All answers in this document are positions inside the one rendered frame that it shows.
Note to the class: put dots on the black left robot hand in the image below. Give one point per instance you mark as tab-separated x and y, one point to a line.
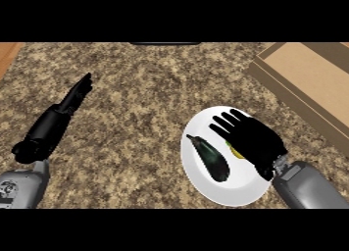
49	125

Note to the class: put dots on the dark eggplant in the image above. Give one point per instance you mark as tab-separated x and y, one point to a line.
213	158

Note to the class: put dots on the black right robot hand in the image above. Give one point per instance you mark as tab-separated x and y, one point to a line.
253	140

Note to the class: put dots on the white plate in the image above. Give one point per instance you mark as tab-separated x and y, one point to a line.
214	186

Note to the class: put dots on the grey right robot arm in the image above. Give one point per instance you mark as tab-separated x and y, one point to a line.
309	188

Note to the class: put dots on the cardboard box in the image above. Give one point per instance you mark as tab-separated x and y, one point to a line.
309	85

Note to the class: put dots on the yellow lemon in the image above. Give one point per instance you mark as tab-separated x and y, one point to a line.
235	151

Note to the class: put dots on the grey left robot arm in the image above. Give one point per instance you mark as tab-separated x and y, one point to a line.
16	191

